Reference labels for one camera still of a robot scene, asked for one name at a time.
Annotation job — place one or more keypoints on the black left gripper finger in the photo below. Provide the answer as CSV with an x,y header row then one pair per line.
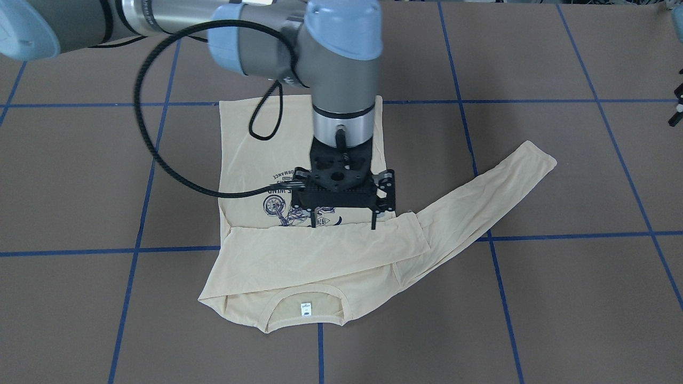
x,y
677,116

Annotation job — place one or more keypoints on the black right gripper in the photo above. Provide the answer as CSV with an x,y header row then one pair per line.
x,y
386,188

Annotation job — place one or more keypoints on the cream long-sleeve printed shirt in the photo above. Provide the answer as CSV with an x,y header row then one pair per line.
x,y
273,270

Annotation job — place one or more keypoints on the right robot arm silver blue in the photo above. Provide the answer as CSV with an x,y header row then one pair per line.
x,y
331,48

